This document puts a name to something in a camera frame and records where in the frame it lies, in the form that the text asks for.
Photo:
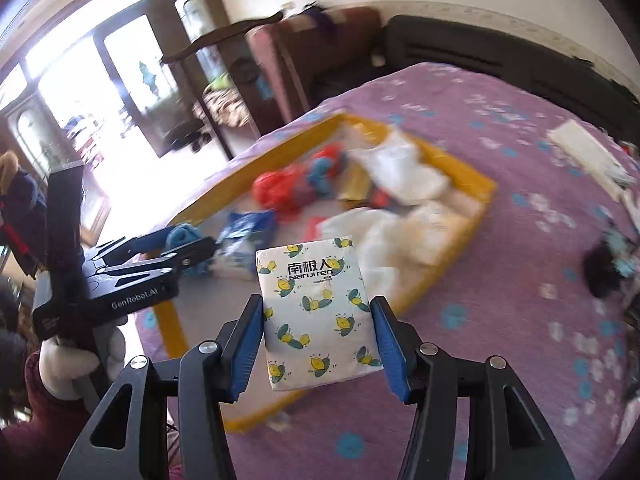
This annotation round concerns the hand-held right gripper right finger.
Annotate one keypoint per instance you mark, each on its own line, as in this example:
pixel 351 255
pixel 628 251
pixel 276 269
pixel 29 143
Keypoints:
pixel 390 355

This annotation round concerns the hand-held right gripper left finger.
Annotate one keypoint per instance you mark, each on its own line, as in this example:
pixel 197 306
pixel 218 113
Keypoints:
pixel 247 355

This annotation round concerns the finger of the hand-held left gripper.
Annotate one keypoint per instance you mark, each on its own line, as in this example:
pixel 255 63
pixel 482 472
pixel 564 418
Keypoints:
pixel 147 244
pixel 192 252

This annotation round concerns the blue cloth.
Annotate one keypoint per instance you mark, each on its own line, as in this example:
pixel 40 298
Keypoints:
pixel 182 235

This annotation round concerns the blue wipes packet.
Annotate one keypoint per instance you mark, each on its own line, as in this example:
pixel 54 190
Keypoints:
pixel 245 235

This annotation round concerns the lemon print tissue pack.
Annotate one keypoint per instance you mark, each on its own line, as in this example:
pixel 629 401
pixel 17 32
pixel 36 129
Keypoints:
pixel 320 320

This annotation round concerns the yellow cardboard box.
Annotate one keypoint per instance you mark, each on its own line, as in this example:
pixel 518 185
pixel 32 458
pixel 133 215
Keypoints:
pixel 170 330

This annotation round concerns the red plastic bag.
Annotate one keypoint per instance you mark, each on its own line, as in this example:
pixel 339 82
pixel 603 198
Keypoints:
pixel 272 192

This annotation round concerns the thin white gauzy cloth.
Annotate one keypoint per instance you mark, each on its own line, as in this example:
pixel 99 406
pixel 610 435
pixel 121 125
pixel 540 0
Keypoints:
pixel 370 240

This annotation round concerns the cream white towel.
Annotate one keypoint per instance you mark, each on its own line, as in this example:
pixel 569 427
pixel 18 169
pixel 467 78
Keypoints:
pixel 440 232

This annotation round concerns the blue and red knitted item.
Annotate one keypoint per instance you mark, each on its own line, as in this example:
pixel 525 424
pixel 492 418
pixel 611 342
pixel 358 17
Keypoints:
pixel 325 170

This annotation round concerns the large white cloth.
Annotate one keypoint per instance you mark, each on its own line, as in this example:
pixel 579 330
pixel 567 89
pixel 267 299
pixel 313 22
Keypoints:
pixel 400 170

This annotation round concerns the person's left forearm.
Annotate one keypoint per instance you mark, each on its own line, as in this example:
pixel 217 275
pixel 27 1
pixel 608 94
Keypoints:
pixel 40 430

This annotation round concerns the person's left hand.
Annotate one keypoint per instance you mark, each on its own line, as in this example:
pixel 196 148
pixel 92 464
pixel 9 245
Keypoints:
pixel 65 365

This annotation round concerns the dark blue jacket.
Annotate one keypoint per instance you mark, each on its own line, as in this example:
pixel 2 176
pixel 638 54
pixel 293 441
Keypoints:
pixel 22 210

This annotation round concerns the black slipper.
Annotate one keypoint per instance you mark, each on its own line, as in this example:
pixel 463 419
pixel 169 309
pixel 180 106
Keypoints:
pixel 202 142

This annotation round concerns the purple floral tablecloth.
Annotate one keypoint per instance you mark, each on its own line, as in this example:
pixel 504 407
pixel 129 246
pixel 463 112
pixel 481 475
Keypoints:
pixel 500 270

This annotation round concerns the floral seat cushion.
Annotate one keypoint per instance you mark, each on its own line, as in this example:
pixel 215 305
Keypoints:
pixel 225 107

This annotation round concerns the glass door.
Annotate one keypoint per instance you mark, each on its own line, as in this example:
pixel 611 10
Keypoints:
pixel 125 85

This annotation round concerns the dark wooden chair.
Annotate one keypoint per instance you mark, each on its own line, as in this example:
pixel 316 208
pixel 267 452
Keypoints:
pixel 270 70

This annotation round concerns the black cylindrical container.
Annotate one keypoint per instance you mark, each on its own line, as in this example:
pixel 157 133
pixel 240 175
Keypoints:
pixel 602 267

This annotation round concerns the brown upholstered chair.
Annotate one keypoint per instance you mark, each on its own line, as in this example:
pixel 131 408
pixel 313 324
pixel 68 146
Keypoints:
pixel 340 45

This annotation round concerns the stack of white papers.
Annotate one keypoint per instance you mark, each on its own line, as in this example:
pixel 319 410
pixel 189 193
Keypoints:
pixel 590 152

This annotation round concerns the black sofa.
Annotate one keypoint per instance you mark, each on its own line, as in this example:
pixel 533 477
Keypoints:
pixel 450 45

